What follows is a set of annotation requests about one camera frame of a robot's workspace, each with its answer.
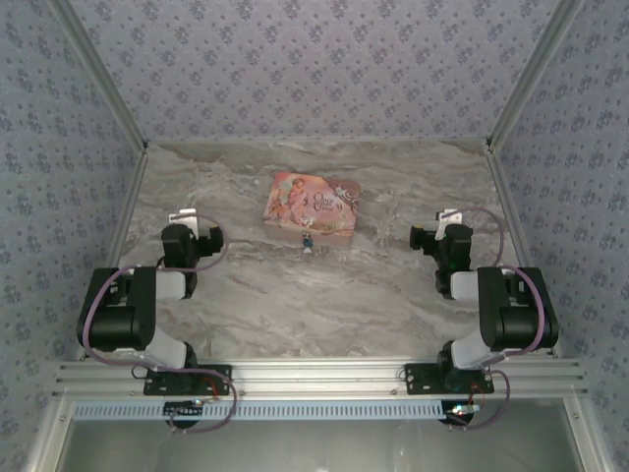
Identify aluminium mounting rail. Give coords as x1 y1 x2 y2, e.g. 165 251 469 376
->
53 358 589 399

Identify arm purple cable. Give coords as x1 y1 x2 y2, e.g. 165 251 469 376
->
80 211 239 435
444 206 548 432

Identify aluminium frame post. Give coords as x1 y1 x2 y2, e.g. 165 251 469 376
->
50 0 150 151
561 395 614 472
485 0 590 150
23 396 76 472

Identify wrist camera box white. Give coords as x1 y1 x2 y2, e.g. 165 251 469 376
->
435 207 464 240
169 209 200 238

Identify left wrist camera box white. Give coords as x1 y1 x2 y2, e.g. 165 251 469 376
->
169 209 200 238

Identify white slotted cable duct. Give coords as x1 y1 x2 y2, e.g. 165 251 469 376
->
71 399 456 422

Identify pink printed wooden box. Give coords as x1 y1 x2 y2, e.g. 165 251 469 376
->
262 171 363 250

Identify aluminium table side rail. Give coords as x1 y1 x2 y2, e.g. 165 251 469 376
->
75 145 150 363
486 146 563 359

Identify grey metal shelf panel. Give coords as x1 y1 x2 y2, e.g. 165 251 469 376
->
52 417 587 472

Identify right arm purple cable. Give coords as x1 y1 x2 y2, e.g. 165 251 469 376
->
444 206 548 432

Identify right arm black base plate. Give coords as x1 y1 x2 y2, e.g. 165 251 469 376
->
403 362 495 396

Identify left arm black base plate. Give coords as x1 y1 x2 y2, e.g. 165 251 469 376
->
143 364 234 396

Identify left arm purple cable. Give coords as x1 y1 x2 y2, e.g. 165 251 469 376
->
80 211 239 435

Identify aluminium lower frame post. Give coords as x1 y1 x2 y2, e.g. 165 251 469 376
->
561 395 614 472
23 396 76 472

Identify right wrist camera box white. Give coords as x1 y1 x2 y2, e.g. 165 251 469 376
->
435 207 464 240

